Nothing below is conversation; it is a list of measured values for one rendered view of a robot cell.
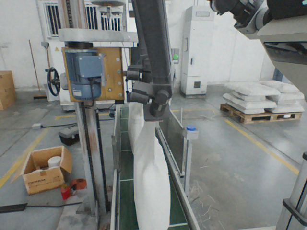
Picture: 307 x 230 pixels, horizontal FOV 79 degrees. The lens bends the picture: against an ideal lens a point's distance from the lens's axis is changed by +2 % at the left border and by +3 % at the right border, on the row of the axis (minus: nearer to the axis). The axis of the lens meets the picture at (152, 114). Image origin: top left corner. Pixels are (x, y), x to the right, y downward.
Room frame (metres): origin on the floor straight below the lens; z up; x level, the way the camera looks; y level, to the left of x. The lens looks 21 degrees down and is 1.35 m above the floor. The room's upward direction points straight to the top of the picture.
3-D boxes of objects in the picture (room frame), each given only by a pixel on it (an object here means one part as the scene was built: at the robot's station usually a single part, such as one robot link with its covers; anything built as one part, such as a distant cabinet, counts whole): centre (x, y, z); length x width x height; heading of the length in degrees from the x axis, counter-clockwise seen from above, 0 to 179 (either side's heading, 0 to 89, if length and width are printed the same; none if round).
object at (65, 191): (1.34, 0.81, 0.12); 0.15 x 0.08 x 0.23; 9
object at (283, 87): (3.64, -2.48, 0.56); 0.67 x 0.43 x 0.15; 9
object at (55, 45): (4.32, 0.88, 1.05); 2.28 x 1.16 x 2.09; 99
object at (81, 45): (0.96, 0.35, 1.35); 0.12 x 0.12 x 0.04
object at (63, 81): (1.16, 0.54, 1.14); 0.11 x 0.06 x 0.11; 9
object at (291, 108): (3.42, -2.50, 0.20); 0.67 x 0.43 x 0.15; 99
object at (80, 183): (1.50, 0.77, 0.02); 0.22 x 0.18 x 0.04; 9
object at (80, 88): (0.96, 0.35, 1.21); 0.15 x 0.15 x 0.25
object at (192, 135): (1.09, -0.25, 0.81); 0.08 x 0.08 x 0.06; 9
